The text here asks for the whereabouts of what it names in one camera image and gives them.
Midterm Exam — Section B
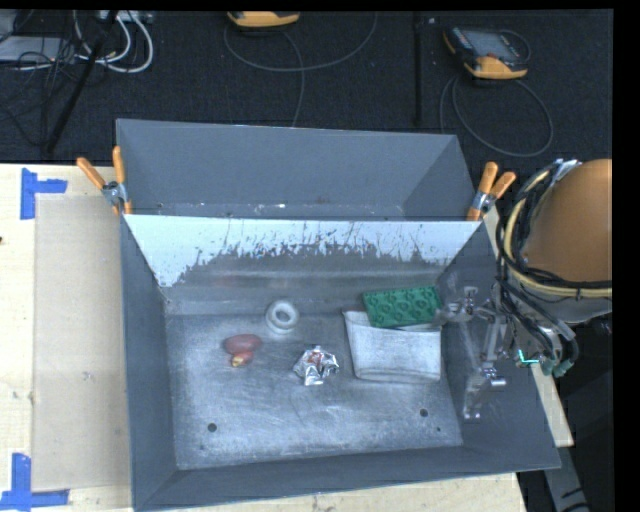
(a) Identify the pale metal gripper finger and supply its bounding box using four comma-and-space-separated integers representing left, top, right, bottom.
437, 286, 482, 327
461, 365, 507, 421

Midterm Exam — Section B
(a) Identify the grey metal bin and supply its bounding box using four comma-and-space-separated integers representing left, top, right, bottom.
114, 117, 563, 512

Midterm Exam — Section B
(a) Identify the pale cardboard board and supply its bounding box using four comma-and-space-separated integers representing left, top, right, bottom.
30, 193, 133, 494

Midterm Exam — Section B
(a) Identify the white ring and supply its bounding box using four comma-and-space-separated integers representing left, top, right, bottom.
264, 299, 302, 338

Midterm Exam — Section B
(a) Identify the dark green flat block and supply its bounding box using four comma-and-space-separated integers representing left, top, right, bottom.
361, 285, 444, 330

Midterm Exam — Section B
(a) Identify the crumpled silver foil wrapper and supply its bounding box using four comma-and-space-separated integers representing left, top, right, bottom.
291, 345, 341, 388

